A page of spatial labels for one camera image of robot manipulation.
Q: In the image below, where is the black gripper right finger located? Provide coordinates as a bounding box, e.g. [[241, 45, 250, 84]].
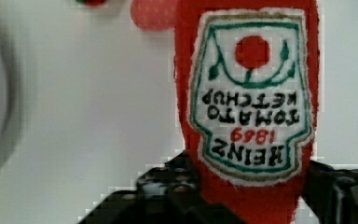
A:
[[302, 161, 358, 224]]

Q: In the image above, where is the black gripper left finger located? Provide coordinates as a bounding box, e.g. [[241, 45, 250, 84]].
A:
[[79, 152, 246, 224]]

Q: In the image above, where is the red plush ketchup bottle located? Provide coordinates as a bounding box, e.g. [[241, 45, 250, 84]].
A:
[[174, 0, 319, 224]]

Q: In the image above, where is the pink plush fruit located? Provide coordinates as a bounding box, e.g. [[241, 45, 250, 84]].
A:
[[130, 0, 179, 32]]

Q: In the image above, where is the red green strawberry toy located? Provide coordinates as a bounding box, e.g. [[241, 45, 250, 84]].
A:
[[76, 0, 107, 7]]

